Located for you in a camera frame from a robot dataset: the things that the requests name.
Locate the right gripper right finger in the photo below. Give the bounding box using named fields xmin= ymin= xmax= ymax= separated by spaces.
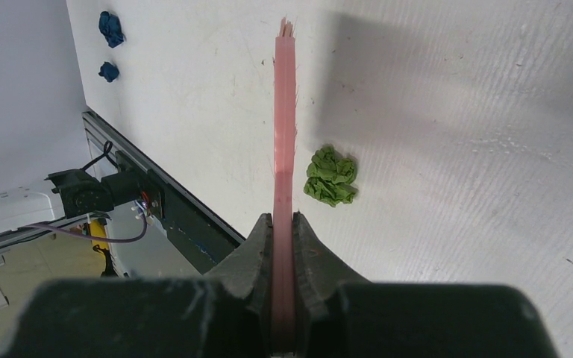
xmin=292 ymin=212 xmax=368 ymax=357

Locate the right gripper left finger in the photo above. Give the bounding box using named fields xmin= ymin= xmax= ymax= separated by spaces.
xmin=204 ymin=213 xmax=273 ymax=357

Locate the pink hand brush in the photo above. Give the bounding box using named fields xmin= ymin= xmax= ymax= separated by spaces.
xmin=271 ymin=18 xmax=297 ymax=355

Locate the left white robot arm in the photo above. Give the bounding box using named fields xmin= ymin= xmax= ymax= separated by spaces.
xmin=0 ymin=169 xmax=163 ymax=236

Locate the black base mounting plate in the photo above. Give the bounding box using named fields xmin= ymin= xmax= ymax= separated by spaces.
xmin=82 ymin=110 xmax=245 ymax=276

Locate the green paper scrap centre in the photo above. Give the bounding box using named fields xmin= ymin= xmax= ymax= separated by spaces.
xmin=303 ymin=145 xmax=358 ymax=207

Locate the small dark blue scrap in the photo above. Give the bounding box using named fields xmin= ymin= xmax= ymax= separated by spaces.
xmin=98 ymin=61 xmax=120 ymax=83

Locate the dark blue paper scrap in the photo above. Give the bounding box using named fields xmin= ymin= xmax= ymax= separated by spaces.
xmin=98 ymin=11 xmax=125 ymax=48

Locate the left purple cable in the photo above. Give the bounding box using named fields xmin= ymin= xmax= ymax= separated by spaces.
xmin=19 ymin=212 xmax=149 ymax=244

